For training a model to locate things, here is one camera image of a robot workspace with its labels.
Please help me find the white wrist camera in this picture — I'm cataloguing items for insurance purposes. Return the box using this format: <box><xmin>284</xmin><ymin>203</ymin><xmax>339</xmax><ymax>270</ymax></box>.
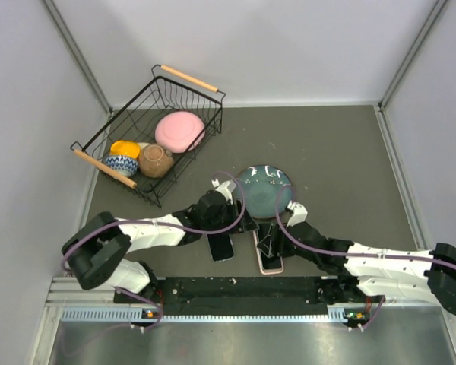
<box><xmin>287</xmin><ymin>201</ymin><xmax>308</xmax><ymax>227</ymax></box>
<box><xmin>211</xmin><ymin>179</ymin><xmax>236</xmax><ymax>202</ymax></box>

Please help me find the blue phone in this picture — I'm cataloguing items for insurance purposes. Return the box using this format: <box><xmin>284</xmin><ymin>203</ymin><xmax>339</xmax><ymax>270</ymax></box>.
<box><xmin>207</xmin><ymin>233</ymin><xmax>235</xmax><ymax>263</ymax></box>

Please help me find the clear phone case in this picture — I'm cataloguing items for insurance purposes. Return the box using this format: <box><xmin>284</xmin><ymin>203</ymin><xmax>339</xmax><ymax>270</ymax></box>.
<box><xmin>207</xmin><ymin>233</ymin><xmax>235</xmax><ymax>263</ymax></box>

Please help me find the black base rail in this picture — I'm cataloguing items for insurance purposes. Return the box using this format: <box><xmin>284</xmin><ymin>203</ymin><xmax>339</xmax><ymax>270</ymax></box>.
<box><xmin>113</xmin><ymin>275</ymin><xmax>347</xmax><ymax>316</ymax></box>

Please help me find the yellow bowl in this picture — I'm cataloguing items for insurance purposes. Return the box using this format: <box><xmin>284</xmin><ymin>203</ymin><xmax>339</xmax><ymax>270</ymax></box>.
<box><xmin>109</xmin><ymin>140</ymin><xmax>141</xmax><ymax>159</ymax></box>

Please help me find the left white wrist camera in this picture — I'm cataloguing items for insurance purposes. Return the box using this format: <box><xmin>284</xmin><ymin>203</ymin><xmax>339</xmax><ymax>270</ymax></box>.
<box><xmin>211</xmin><ymin>179</ymin><xmax>236</xmax><ymax>202</ymax></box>

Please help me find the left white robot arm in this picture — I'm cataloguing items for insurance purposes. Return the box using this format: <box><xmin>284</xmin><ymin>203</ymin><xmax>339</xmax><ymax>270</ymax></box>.
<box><xmin>62</xmin><ymin>190</ymin><xmax>258</xmax><ymax>302</ymax></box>

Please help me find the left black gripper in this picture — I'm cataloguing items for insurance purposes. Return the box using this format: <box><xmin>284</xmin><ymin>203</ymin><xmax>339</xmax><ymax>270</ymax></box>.
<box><xmin>203</xmin><ymin>198</ymin><xmax>258</xmax><ymax>235</ymax></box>

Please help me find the pink plate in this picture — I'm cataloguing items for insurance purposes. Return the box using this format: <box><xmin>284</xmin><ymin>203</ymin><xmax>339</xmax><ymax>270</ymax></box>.
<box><xmin>154</xmin><ymin>111</ymin><xmax>205</xmax><ymax>154</ymax></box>

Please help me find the black wire basket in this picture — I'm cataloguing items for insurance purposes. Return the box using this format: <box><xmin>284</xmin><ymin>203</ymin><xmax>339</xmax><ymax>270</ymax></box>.
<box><xmin>70</xmin><ymin>64</ymin><xmax>226</xmax><ymax>207</ymax></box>

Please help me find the blue ceramic plate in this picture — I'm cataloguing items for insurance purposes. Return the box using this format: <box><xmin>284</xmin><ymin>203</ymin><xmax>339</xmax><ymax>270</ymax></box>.
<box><xmin>236</xmin><ymin>165</ymin><xmax>294</xmax><ymax>220</ymax></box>

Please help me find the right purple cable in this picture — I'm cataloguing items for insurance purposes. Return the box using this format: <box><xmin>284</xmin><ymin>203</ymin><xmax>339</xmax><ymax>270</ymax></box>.
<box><xmin>275</xmin><ymin>185</ymin><xmax>456</xmax><ymax>277</ymax></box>

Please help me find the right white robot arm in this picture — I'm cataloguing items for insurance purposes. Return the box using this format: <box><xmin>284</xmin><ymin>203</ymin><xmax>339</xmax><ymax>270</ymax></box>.
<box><xmin>255</xmin><ymin>222</ymin><xmax>456</xmax><ymax>316</ymax></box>

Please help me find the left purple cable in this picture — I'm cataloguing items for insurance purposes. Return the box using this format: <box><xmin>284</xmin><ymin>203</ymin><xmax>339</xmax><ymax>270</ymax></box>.
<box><xmin>62</xmin><ymin>170</ymin><xmax>247</xmax><ymax>275</ymax></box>

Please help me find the brown ceramic bowl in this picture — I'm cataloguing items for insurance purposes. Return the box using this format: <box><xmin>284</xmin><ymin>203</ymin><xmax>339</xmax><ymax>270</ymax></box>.
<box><xmin>138</xmin><ymin>144</ymin><xmax>174</xmax><ymax>179</ymax></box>

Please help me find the pink phone case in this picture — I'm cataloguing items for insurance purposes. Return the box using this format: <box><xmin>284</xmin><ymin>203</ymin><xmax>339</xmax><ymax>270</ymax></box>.
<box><xmin>253</xmin><ymin>229</ymin><xmax>284</xmax><ymax>275</ymax></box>

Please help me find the black phone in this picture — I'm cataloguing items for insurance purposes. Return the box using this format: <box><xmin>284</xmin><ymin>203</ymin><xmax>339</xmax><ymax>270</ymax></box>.
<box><xmin>261</xmin><ymin>255</ymin><xmax>283</xmax><ymax>272</ymax></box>

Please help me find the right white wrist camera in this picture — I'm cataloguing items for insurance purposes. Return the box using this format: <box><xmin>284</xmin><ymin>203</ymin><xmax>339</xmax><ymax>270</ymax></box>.
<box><xmin>287</xmin><ymin>201</ymin><xmax>308</xmax><ymax>227</ymax></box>

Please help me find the purple cable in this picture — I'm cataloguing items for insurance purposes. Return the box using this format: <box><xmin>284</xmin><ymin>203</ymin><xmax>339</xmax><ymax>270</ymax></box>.
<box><xmin>275</xmin><ymin>185</ymin><xmax>456</xmax><ymax>277</ymax></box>
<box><xmin>62</xmin><ymin>170</ymin><xmax>247</xmax><ymax>275</ymax></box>

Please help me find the blue patterned bowl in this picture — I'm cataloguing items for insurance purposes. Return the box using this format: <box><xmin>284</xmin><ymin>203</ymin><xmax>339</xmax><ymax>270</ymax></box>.
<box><xmin>104</xmin><ymin>155</ymin><xmax>139</xmax><ymax>177</ymax></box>

